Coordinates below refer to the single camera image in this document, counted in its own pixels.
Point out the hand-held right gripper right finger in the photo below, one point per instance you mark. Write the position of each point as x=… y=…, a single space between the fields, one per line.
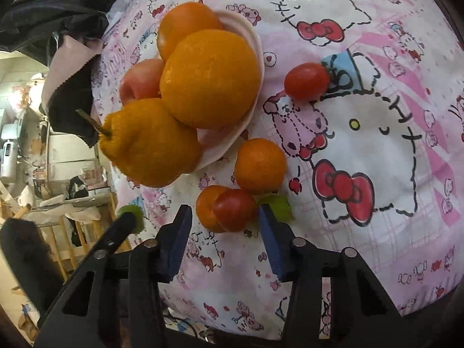
x=273 y=243

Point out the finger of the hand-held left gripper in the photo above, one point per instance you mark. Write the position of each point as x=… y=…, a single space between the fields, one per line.
x=121 y=225

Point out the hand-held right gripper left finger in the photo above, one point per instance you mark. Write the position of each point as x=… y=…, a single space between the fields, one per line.
x=176 y=243

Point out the small green fruit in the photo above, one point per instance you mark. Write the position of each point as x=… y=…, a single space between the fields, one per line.
x=138 y=219
x=281 y=206

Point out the small tangerine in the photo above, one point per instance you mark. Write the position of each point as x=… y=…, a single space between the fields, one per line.
x=206 y=206
x=260 y=165

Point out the red cherry tomato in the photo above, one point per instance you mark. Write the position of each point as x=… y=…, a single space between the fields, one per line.
x=235 y=210
x=306 y=81

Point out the bumpy orange with stem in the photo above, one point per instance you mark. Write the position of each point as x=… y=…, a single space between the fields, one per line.
x=152 y=145

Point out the pink speckled plate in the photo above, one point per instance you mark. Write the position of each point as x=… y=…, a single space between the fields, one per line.
x=221 y=143

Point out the red apple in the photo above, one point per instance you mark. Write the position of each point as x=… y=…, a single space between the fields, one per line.
x=141 y=81

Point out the large smooth orange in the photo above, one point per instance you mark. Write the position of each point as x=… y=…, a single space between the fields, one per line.
x=212 y=79
x=185 y=29

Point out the wooden rack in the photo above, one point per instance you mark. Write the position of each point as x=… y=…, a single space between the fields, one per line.
x=64 y=250

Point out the white base cabinet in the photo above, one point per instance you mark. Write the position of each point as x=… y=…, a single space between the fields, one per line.
x=69 y=152

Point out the pink and black cloth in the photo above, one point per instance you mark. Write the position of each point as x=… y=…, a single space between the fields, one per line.
x=69 y=90

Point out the black plastic sheet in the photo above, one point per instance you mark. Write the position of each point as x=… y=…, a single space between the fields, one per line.
x=54 y=11

